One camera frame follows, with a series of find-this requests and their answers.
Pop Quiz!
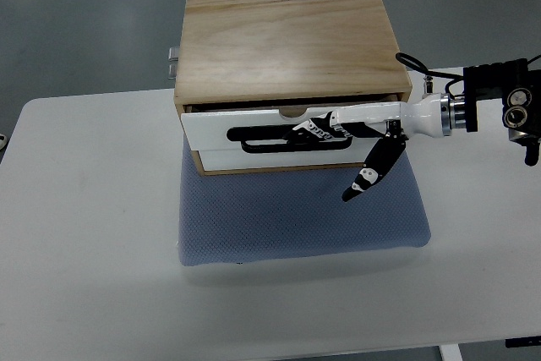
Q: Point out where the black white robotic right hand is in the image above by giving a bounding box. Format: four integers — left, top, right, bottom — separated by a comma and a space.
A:
283, 94, 467, 202

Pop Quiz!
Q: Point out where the black drawer handle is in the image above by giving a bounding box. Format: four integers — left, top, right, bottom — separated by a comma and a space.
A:
227, 124, 352, 154

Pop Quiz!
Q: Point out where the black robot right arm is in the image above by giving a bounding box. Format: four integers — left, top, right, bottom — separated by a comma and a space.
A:
396, 52, 540, 167

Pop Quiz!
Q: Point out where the wooden drawer cabinet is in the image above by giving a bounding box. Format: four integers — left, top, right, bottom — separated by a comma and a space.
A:
174, 0, 412, 175

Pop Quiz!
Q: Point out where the blue grey mesh cushion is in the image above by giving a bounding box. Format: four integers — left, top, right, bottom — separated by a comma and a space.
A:
178, 148, 431, 266

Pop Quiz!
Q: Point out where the metal clamp behind cabinet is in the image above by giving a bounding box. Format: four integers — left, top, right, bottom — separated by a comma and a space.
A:
168, 46, 179, 79

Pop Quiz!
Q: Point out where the white table leg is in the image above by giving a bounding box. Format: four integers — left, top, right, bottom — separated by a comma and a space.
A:
438, 344, 463, 361

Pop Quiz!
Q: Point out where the black table bracket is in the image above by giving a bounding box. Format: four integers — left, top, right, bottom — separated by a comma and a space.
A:
505, 336, 541, 348

